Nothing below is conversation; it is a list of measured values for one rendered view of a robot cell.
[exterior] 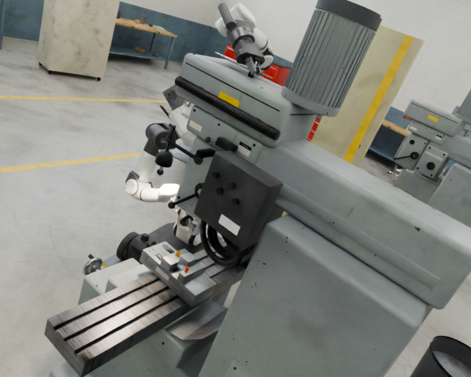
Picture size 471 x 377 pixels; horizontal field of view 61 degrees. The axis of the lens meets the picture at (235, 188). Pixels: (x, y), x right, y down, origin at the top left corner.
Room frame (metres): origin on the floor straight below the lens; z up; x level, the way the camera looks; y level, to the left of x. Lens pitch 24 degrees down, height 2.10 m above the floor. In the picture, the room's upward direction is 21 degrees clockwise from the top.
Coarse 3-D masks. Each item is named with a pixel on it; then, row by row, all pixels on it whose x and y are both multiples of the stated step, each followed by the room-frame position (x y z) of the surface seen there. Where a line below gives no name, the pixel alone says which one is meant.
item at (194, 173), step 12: (204, 144) 1.40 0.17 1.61; (192, 168) 1.40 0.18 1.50; (204, 168) 1.38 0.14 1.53; (192, 180) 1.39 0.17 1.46; (204, 180) 1.37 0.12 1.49; (180, 192) 1.41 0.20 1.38; (192, 192) 1.39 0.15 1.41; (180, 204) 1.40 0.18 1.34; (192, 204) 1.38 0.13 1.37; (192, 216) 1.37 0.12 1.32
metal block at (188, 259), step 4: (188, 252) 1.53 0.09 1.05; (180, 256) 1.48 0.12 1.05; (184, 256) 1.49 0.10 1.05; (188, 256) 1.50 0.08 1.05; (192, 256) 1.51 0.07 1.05; (180, 260) 1.48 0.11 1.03; (184, 260) 1.47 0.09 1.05; (188, 260) 1.47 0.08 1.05; (192, 260) 1.48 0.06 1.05; (196, 260) 1.51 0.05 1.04; (180, 264) 1.48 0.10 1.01; (184, 264) 1.47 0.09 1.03; (188, 264) 1.47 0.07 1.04; (192, 264) 1.49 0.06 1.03; (180, 268) 1.47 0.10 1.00; (184, 268) 1.46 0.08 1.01
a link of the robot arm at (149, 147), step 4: (156, 124) 1.90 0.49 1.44; (148, 128) 1.88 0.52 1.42; (152, 128) 1.86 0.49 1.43; (156, 128) 1.84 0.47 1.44; (160, 128) 1.84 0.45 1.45; (148, 132) 1.85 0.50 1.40; (152, 132) 1.82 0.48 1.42; (148, 136) 1.85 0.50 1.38; (152, 136) 1.80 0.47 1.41; (148, 140) 1.82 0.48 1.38; (152, 140) 1.80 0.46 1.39; (148, 144) 1.80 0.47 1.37; (152, 144) 1.79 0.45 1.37; (144, 148) 1.80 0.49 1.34; (148, 148) 1.79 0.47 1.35; (152, 148) 1.79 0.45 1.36; (156, 148) 1.81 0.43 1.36; (148, 152) 1.78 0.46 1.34; (152, 152) 1.78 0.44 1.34; (156, 152) 1.79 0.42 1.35
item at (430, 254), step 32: (288, 160) 1.23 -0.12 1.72; (320, 160) 1.24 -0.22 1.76; (288, 192) 1.20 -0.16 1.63; (320, 192) 1.16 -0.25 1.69; (352, 192) 1.12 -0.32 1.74; (384, 192) 1.17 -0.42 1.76; (320, 224) 1.14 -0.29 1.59; (352, 224) 1.10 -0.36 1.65; (384, 224) 1.06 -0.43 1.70; (416, 224) 1.03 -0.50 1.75; (448, 224) 1.10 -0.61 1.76; (384, 256) 1.04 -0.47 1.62; (416, 256) 1.01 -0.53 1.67; (448, 256) 0.98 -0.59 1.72; (416, 288) 0.99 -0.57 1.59; (448, 288) 0.96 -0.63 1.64
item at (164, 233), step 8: (168, 224) 2.47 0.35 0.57; (152, 232) 2.30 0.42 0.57; (160, 232) 2.34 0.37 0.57; (168, 232) 2.38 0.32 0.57; (136, 240) 2.09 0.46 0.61; (144, 240) 2.11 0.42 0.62; (152, 240) 2.15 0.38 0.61; (160, 240) 2.25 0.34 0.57; (168, 240) 2.28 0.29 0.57; (176, 240) 2.32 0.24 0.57; (208, 240) 2.46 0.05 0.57; (128, 248) 2.07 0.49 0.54; (136, 248) 2.06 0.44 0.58; (144, 248) 2.06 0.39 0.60; (176, 248) 2.23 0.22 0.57; (192, 248) 2.29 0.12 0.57; (200, 248) 2.33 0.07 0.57; (128, 256) 2.07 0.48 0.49; (136, 256) 2.05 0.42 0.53
